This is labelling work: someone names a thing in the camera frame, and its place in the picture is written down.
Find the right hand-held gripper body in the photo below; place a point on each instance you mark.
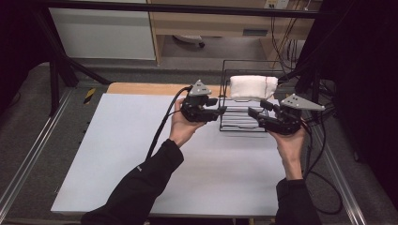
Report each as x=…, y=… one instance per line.
x=286, y=122

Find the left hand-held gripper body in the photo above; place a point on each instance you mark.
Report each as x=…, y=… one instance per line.
x=197, y=111

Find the white towel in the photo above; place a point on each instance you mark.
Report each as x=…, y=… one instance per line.
x=250, y=87

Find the person's left hand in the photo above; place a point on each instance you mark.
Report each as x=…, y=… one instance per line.
x=181, y=128

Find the person's right hand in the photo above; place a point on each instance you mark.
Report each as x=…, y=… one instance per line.
x=291, y=146

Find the black metal stand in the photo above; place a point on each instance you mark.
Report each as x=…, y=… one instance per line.
x=54, y=84
x=315, y=84

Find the white chair base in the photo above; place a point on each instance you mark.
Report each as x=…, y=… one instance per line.
x=187, y=38

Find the light wooden desk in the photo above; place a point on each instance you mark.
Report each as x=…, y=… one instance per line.
x=219, y=26

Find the white table cover sheet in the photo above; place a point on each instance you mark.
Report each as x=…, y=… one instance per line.
x=125, y=140

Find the black curtain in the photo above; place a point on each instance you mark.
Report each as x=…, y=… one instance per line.
x=366, y=78
x=18, y=47

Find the yellow black tape strip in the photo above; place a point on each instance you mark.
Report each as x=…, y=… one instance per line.
x=89, y=96

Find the white cabinet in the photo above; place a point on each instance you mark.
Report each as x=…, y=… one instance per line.
x=100, y=34

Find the aluminium floor rail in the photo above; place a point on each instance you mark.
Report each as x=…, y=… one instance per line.
x=342, y=187
x=29, y=159

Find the black metal frame bar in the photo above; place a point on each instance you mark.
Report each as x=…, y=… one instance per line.
x=187, y=8

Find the white wall socket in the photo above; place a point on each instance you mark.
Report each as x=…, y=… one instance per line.
x=277, y=3

